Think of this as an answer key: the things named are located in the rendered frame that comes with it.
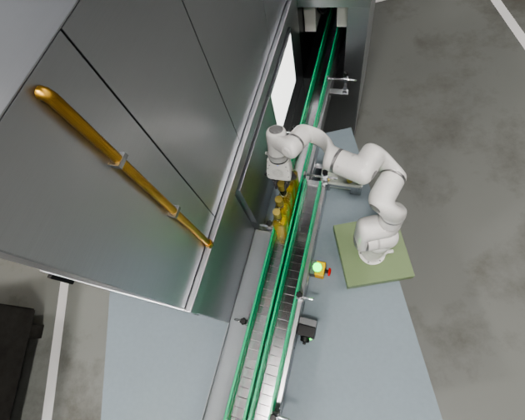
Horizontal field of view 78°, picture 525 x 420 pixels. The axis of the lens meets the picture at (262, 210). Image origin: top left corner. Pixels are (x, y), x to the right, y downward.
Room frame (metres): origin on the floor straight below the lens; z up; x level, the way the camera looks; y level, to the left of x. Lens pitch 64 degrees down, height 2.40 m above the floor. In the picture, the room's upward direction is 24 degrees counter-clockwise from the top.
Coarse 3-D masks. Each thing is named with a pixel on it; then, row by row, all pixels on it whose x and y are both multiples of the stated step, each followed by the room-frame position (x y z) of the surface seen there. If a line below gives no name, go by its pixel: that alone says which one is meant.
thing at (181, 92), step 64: (0, 0) 0.68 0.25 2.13; (64, 0) 0.60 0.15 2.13; (128, 0) 0.66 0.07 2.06; (192, 0) 0.83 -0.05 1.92; (256, 0) 1.14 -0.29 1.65; (0, 64) 0.51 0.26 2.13; (64, 64) 0.51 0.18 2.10; (128, 64) 0.59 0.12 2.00; (192, 64) 0.74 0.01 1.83; (256, 64) 1.04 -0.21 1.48; (0, 128) 0.40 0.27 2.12; (64, 128) 0.44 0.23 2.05; (128, 128) 0.51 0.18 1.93; (192, 128) 0.64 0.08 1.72; (0, 192) 0.34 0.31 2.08; (64, 192) 0.37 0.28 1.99; (128, 192) 0.43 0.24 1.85; (192, 192) 0.53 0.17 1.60; (0, 256) 0.46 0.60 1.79; (64, 256) 0.30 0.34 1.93; (128, 256) 0.34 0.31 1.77; (192, 256) 0.41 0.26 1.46
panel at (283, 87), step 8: (288, 40) 1.32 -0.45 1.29; (288, 48) 1.31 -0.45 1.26; (288, 56) 1.29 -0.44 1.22; (288, 64) 1.28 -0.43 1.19; (280, 72) 1.17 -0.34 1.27; (288, 72) 1.27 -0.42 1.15; (280, 80) 1.15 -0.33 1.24; (288, 80) 1.25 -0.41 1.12; (280, 88) 1.14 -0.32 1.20; (288, 88) 1.24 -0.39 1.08; (272, 96) 1.05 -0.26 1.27; (280, 96) 1.13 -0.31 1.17; (288, 96) 1.22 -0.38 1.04; (272, 104) 1.04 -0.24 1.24; (280, 104) 1.11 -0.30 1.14; (288, 104) 1.21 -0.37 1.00; (280, 112) 1.09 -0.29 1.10; (280, 120) 1.08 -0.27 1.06
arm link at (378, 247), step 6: (396, 234) 0.28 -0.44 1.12; (378, 240) 0.29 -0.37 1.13; (384, 240) 0.28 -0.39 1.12; (390, 240) 0.27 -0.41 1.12; (396, 240) 0.26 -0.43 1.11; (372, 246) 0.28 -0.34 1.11; (378, 246) 0.27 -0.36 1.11; (384, 246) 0.26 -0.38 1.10; (390, 246) 0.26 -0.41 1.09; (378, 252) 0.27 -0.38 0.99; (384, 252) 0.26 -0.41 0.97
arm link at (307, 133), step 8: (296, 128) 0.69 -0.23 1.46; (304, 128) 0.68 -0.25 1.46; (312, 128) 0.67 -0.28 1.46; (304, 136) 0.65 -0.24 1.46; (312, 136) 0.65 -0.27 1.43; (320, 136) 0.63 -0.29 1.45; (304, 144) 0.63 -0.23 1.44; (320, 144) 0.62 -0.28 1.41; (328, 144) 0.57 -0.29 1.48; (328, 152) 0.53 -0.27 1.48; (336, 152) 0.52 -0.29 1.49; (328, 160) 0.51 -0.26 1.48; (328, 168) 0.50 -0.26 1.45
